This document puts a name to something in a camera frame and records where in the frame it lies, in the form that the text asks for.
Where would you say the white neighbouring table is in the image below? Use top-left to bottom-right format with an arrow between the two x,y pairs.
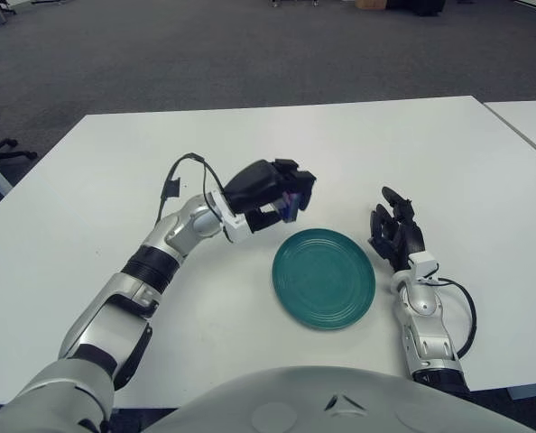
483,99 -> 536,166

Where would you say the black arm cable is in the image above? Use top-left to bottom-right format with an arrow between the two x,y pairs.
430,277 -> 477,360
154,152 -> 226,226

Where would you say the black furniture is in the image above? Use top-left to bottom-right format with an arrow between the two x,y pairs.
384,0 -> 448,14

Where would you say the blue gum pack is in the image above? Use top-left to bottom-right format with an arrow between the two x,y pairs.
282,191 -> 301,223

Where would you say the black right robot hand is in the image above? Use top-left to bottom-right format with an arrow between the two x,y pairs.
369,186 -> 427,272

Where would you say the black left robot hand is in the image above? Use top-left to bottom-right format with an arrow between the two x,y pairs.
225,157 -> 318,234

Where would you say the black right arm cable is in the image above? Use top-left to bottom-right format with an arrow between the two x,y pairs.
430,277 -> 477,360

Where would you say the teal round plate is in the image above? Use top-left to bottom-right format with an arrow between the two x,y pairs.
272,227 -> 377,331

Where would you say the silver robot torso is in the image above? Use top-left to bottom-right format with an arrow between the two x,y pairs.
145,365 -> 536,433

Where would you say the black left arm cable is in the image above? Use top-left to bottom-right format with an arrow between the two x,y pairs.
154,152 -> 226,226

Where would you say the black office chair base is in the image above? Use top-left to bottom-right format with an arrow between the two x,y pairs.
0,103 -> 39,161

